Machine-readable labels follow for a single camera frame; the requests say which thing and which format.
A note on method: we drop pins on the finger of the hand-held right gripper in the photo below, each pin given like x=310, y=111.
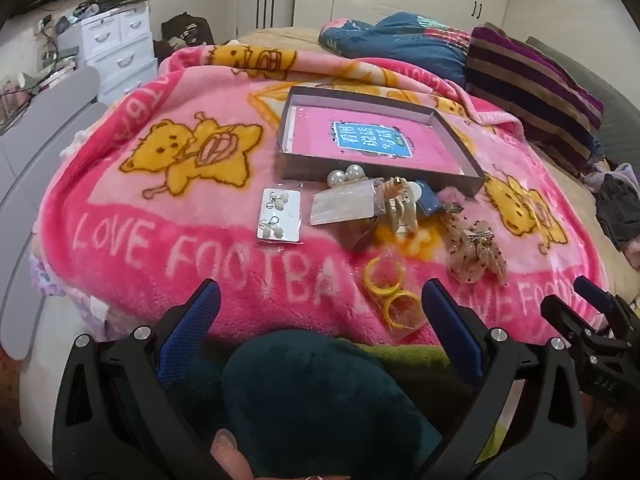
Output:
x=562, y=316
x=592, y=291

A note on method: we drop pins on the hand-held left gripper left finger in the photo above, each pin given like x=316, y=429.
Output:
x=192, y=327

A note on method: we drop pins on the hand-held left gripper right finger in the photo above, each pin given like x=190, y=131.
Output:
x=450, y=330

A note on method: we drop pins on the yellow hoop earrings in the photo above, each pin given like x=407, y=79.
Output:
x=372, y=285

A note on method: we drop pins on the cream hair claw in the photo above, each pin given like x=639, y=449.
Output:
x=400, y=210

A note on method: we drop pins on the pink fuzzy hair clip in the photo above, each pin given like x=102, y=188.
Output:
x=452, y=197

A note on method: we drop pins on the pearl earring card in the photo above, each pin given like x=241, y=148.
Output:
x=280, y=217

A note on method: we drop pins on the grey cardboard box tray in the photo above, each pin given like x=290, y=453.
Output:
x=305, y=167

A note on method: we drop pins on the person's left hand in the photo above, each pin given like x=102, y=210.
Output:
x=230, y=452

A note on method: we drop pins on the green cloth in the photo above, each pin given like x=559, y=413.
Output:
x=400, y=355

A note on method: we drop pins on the beige mesh bow hair clip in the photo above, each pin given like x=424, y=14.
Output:
x=475, y=255

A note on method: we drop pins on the dark clothes pile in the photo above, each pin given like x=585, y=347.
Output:
x=620, y=210

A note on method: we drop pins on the small blue box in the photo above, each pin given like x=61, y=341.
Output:
x=429, y=202

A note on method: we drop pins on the pink printed bear blanket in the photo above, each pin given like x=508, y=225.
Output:
x=150, y=200

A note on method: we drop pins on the person's dark teal fleece pants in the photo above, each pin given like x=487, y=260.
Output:
x=310, y=400

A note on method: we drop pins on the clear plastic bag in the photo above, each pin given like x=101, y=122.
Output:
x=340, y=205

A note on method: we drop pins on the grey quilted headboard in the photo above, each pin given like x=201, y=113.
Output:
x=615, y=120

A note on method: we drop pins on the purple striped pillow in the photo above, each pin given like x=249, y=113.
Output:
x=530, y=85

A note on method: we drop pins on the pink book with blue label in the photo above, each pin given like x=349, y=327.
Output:
x=315, y=135

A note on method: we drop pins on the grey curved panel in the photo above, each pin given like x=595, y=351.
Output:
x=45, y=120

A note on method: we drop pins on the blue printed quilt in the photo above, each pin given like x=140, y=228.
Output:
x=400, y=45

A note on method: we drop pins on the white drawer cabinet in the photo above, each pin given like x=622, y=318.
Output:
x=120, y=45

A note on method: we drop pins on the dark bag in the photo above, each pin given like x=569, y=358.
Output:
x=185, y=32

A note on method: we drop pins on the beige bed sheet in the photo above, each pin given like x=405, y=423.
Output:
x=280, y=37

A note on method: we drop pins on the white door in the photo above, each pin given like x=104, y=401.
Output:
x=252, y=0

